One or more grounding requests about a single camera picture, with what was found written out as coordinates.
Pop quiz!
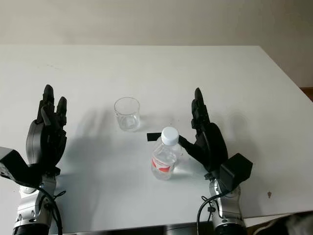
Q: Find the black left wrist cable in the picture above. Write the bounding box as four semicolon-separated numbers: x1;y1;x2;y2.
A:
39;186;67;235

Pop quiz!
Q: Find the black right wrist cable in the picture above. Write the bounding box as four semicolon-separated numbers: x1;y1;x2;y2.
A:
197;193;221;235

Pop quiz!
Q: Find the dark blurry object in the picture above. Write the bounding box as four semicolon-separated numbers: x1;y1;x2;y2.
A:
255;212;313;235

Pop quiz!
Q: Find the clear glass cup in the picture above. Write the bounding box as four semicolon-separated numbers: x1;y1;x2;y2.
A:
113;97;141;132

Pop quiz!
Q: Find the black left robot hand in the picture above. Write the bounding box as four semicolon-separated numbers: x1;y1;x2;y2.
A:
25;84;68;176

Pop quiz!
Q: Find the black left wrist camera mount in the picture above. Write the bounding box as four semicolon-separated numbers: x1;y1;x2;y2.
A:
0;146;61;189

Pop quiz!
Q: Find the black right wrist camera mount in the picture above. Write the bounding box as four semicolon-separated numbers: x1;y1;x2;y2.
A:
219;153;253;191

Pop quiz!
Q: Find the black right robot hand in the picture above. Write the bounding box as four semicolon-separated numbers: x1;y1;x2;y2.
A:
178;87;228;177

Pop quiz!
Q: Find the clear plastic water bottle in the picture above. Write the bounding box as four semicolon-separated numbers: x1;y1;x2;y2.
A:
151;126;180;181

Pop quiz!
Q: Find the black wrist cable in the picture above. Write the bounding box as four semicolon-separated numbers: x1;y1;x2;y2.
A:
197;193;221;235
39;186;67;235

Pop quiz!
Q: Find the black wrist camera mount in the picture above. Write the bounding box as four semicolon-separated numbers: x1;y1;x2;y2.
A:
219;153;253;191
0;146;61;189

